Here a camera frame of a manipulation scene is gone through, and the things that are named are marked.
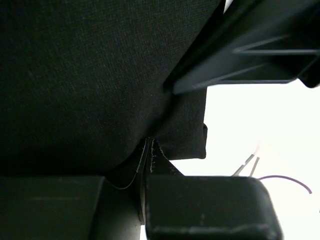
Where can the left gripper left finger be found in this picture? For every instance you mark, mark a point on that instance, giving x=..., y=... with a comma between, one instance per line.
x=74, y=207

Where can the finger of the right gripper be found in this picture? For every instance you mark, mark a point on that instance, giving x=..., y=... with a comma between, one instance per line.
x=254, y=42

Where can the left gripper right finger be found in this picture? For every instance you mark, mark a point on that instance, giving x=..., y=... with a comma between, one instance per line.
x=179, y=207

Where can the black skirt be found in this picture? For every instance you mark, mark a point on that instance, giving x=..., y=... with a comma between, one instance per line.
x=82, y=83

